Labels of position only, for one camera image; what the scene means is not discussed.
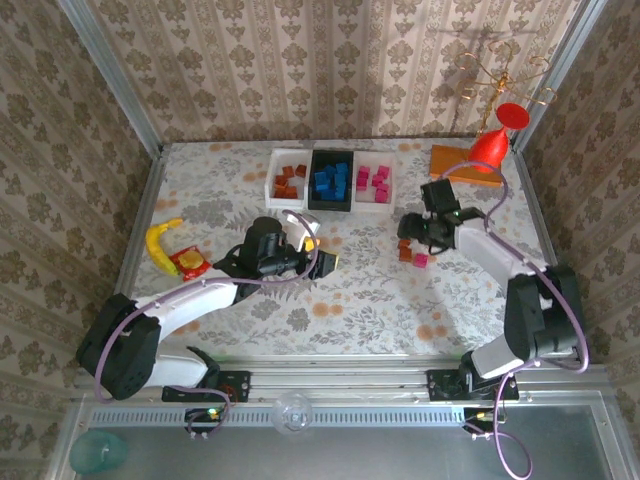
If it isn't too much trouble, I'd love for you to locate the white plastic storage bin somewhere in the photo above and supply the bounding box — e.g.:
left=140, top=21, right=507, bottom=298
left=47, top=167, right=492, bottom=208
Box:
left=349, top=152, right=397, bottom=214
left=263, top=148, right=314, bottom=209

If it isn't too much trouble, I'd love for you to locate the black plastic storage bin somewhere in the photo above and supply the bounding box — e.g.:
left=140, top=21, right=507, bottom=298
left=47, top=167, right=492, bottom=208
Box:
left=307, top=149, right=355, bottom=214

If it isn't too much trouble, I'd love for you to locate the floral patterned tablecloth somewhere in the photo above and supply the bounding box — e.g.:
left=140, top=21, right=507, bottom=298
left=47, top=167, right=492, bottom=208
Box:
left=117, top=139, right=576, bottom=357

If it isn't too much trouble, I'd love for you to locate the red snack packet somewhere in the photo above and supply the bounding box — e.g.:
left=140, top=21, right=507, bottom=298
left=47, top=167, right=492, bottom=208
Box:
left=168, top=245, right=212, bottom=282

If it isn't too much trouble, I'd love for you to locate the red plastic goblet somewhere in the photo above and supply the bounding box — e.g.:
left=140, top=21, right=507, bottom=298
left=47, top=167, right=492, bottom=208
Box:
left=468, top=102, right=531, bottom=175

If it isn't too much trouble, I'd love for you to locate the yellow toy banana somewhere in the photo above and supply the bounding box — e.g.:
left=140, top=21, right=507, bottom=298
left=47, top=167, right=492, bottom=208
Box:
left=145, top=218, right=185, bottom=275

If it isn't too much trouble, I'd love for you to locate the clear glass ball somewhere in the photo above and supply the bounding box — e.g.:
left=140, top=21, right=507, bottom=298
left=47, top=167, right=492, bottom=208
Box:
left=272, top=391, right=314, bottom=435

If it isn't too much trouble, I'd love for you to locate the small circuit board with LED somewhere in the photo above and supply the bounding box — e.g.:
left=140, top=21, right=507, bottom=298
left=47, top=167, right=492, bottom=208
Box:
left=184, top=405, right=226, bottom=441
left=462, top=407, right=501, bottom=441

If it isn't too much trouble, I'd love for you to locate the teal translucent cup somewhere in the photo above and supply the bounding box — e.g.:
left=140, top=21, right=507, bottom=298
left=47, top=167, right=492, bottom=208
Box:
left=68, top=428, right=129, bottom=475

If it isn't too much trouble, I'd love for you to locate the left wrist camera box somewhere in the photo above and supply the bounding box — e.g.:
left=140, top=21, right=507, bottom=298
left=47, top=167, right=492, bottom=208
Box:
left=287, top=212, right=321, bottom=251

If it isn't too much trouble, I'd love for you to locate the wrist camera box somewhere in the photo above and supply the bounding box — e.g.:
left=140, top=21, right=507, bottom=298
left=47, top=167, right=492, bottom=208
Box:
left=421, top=179, right=460, bottom=217
left=287, top=212, right=321, bottom=251

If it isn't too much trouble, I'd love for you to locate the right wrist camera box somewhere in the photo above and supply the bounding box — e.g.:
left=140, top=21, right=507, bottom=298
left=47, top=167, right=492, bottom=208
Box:
left=421, top=179, right=460, bottom=217

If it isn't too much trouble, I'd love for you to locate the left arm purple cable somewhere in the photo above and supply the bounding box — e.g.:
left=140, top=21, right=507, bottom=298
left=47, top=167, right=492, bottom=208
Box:
left=93, top=209, right=324, bottom=436

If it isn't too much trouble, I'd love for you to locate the gold wire stand wooden base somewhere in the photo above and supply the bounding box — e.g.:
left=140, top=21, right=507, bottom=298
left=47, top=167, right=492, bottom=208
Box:
left=428, top=38, right=560, bottom=189

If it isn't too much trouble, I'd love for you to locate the aluminium frame rail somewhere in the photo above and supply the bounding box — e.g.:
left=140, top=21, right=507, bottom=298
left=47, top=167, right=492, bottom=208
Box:
left=74, top=355, right=611, bottom=404
left=514, top=149, right=590, bottom=364
left=94, top=149, right=166, bottom=366

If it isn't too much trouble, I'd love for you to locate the slotted grey cable duct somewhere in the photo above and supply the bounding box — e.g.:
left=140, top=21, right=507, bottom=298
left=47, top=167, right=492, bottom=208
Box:
left=87, top=407, right=466, bottom=429

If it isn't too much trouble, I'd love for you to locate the aluminium frame post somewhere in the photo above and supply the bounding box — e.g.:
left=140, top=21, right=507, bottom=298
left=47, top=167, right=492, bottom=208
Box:
left=509, top=0, right=609, bottom=154
left=57, top=0, right=165, bottom=156

